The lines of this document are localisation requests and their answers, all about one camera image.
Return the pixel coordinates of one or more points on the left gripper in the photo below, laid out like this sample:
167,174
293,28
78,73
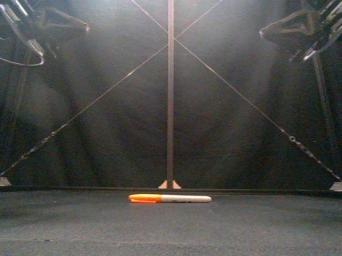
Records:
20,20

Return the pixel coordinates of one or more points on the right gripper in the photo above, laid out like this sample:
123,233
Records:
327,26

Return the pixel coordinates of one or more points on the grey marker pen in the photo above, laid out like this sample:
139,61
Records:
178,198

